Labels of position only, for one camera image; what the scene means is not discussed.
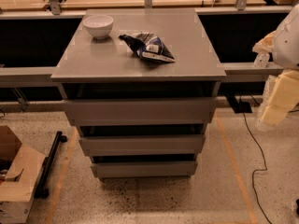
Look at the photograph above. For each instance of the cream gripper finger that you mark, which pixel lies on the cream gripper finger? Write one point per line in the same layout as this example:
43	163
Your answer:
265	45
280	96

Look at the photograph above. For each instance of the grey bottom drawer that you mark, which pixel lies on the grey bottom drawer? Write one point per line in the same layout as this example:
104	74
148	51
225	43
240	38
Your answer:
143	169

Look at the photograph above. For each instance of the grey drawer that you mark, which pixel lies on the grey drawer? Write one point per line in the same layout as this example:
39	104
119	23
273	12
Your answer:
142	145
117	112
143	169

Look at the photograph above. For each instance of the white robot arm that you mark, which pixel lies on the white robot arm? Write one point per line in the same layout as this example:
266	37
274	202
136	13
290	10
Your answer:
286	42

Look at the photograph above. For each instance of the grey drawer cabinet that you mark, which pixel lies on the grey drawer cabinet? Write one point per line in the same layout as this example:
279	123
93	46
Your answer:
107	69

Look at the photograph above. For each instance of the grey top drawer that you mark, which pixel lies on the grey top drawer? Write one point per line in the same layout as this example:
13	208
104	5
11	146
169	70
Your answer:
117	112

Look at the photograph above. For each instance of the grey middle drawer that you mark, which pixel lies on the grey middle drawer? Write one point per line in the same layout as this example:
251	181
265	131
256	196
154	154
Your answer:
142	145

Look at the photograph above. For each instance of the open cardboard box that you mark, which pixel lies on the open cardboard box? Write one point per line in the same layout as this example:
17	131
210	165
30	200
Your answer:
21	168

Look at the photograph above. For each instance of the clear sanitizer bottle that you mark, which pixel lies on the clear sanitizer bottle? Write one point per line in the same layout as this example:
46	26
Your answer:
261	60

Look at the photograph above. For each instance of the black power brick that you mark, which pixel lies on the black power brick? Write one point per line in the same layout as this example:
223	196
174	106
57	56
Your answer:
238	105

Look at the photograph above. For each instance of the dark chip bag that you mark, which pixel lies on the dark chip bag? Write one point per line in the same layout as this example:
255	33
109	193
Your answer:
148	46

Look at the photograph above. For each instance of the white ceramic bowl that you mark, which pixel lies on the white ceramic bowl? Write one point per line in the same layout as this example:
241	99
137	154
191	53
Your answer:
98	26

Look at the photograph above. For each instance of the black metal bar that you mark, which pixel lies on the black metal bar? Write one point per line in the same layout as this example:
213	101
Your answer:
42	192

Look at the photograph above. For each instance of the grey metal rail frame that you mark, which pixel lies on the grey metal rail frame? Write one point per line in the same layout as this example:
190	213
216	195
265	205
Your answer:
236	72

